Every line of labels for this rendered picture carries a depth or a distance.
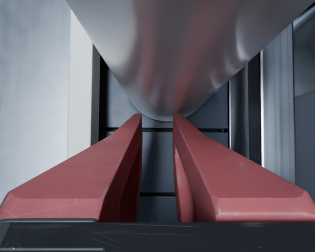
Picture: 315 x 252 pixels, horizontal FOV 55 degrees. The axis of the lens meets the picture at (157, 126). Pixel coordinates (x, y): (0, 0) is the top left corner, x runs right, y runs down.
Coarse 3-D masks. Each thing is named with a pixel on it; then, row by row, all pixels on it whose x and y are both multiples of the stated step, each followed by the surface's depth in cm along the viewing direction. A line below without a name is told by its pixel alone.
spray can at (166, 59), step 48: (96, 0) 4; (144, 0) 3; (192, 0) 3; (240, 0) 3; (288, 0) 3; (96, 48) 8; (144, 48) 5; (192, 48) 4; (240, 48) 5; (144, 96) 10; (192, 96) 9
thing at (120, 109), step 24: (120, 96) 18; (216, 96) 18; (120, 120) 18; (144, 120) 18; (192, 120) 18; (216, 120) 18; (144, 144) 18; (168, 144) 18; (144, 168) 18; (168, 168) 18; (144, 192) 19; (168, 192) 19; (144, 216) 18; (168, 216) 18
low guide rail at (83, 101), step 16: (80, 32) 15; (80, 48) 15; (80, 64) 15; (96, 64) 16; (80, 80) 15; (96, 80) 16; (80, 96) 15; (96, 96) 16; (80, 112) 15; (96, 112) 16; (80, 128) 15; (96, 128) 16; (80, 144) 15
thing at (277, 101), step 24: (264, 48) 10; (288, 48) 10; (264, 72) 10; (288, 72) 10; (264, 96) 10; (288, 96) 10; (264, 120) 10; (288, 120) 10; (264, 144) 10; (288, 144) 10; (288, 168) 10
